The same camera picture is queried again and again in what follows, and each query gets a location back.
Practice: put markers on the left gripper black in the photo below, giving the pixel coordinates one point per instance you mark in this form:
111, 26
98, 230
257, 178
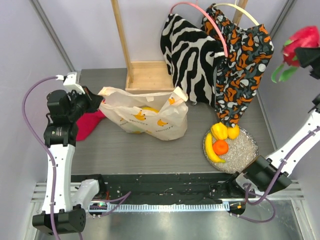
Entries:
93, 100

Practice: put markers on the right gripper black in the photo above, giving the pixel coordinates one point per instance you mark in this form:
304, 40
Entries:
304, 56

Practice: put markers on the fake red dragon fruit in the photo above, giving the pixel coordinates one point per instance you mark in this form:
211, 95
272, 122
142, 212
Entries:
308, 36

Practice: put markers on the banana print plastic bag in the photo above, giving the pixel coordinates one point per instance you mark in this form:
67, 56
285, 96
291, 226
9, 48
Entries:
125, 110

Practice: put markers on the fake yellow lemon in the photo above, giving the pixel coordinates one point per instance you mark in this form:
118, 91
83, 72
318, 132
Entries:
233, 132

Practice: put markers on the fake yellow bell pepper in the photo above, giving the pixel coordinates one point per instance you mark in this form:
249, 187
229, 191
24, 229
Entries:
219, 131

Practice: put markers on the fake yellow banana bunch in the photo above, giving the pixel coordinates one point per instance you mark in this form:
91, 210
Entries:
208, 147

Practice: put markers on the fake orange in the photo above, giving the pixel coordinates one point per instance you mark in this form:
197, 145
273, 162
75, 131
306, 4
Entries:
220, 147

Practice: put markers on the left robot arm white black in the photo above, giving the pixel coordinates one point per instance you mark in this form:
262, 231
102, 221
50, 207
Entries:
63, 212

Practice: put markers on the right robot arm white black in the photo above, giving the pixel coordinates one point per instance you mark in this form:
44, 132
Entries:
271, 174

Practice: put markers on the red cloth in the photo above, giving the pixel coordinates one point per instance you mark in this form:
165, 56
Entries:
87, 123

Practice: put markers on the wooden clothes rack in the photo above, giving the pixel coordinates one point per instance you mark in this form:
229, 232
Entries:
140, 26

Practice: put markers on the orange camouflage garment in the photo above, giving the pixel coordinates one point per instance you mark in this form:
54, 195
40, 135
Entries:
239, 75

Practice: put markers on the black white zebra garment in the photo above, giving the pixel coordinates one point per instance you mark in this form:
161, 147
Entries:
192, 58

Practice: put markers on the speckled silver plate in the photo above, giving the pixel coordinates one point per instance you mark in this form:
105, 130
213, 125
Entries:
242, 151

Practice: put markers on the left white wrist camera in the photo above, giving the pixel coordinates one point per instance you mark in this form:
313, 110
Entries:
71, 82

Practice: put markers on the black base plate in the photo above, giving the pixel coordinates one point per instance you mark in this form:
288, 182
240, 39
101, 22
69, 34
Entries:
171, 188

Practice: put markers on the white cable duct strip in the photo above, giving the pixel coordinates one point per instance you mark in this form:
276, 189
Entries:
146, 208

